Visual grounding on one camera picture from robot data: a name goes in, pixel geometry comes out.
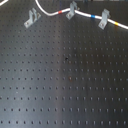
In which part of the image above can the left grey metal cable clip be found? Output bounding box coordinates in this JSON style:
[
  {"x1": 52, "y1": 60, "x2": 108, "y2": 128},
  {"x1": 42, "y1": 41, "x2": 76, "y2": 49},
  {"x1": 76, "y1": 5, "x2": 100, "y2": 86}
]
[{"x1": 24, "y1": 8, "x2": 41, "y2": 28}]

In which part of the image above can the grey metal cable clip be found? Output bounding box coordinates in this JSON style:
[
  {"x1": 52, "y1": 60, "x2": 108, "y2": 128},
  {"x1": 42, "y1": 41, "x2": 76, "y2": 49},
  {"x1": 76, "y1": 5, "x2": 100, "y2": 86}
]
[
  {"x1": 98, "y1": 9, "x2": 110, "y2": 29},
  {"x1": 66, "y1": 1, "x2": 78, "y2": 20},
  {"x1": 24, "y1": 8, "x2": 41, "y2": 28}
]

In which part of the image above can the middle grey metal cable clip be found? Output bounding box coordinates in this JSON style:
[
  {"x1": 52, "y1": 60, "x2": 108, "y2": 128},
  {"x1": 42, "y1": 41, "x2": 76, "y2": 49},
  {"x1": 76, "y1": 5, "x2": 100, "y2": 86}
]
[{"x1": 66, "y1": 1, "x2": 78, "y2": 20}]

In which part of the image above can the right grey metal cable clip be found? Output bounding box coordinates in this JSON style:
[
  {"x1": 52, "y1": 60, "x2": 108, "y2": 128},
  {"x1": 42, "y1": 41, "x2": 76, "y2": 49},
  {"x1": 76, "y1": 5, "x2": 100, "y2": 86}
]
[{"x1": 98, "y1": 9, "x2": 110, "y2": 29}]

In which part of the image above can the white cable with coloured bands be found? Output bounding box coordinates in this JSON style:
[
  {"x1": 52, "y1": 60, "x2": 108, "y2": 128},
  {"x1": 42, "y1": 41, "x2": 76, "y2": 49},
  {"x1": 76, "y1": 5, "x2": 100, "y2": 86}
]
[{"x1": 34, "y1": 0, "x2": 128, "y2": 31}]

